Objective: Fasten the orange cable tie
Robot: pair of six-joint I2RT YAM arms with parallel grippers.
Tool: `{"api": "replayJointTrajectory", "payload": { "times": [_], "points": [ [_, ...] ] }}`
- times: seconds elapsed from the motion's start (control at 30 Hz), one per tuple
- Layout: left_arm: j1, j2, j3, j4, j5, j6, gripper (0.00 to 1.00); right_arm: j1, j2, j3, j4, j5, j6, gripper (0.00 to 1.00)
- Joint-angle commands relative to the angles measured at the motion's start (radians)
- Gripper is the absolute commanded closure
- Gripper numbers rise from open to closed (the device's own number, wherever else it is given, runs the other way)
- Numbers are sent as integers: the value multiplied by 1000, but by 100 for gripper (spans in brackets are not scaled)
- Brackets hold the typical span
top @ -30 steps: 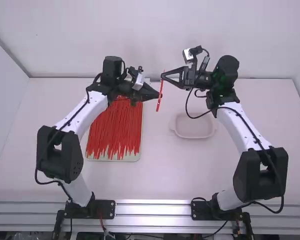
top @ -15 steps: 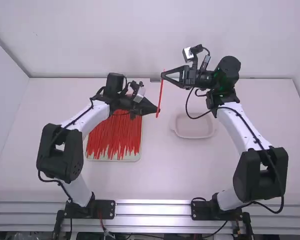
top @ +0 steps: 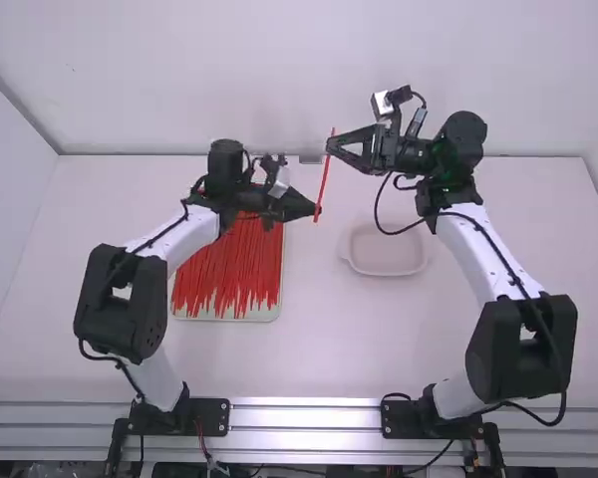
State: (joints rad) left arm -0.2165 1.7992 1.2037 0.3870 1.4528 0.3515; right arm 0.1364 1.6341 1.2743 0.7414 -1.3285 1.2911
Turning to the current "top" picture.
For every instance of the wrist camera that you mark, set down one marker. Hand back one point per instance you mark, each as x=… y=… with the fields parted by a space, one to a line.
x=280 y=183
x=383 y=105

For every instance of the silver rails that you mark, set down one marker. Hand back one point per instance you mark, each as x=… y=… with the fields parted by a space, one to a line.
x=304 y=423

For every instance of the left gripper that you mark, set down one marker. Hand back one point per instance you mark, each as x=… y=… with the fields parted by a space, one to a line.
x=269 y=209

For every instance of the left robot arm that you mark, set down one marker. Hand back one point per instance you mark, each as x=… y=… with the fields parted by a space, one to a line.
x=179 y=234

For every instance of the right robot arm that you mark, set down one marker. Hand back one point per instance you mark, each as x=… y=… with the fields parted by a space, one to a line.
x=478 y=249

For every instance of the pale tray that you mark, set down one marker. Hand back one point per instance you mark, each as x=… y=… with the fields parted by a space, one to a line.
x=259 y=314

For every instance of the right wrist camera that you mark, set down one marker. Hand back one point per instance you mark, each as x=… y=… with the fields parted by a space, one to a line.
x=383 y=105

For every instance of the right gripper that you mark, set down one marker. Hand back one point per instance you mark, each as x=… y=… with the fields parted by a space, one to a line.
x=389 y=149

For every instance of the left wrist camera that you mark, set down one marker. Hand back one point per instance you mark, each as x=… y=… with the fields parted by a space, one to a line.
x=280 y=183

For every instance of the white dish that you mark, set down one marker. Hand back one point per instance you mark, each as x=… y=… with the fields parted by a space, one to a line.
x=384 y=249

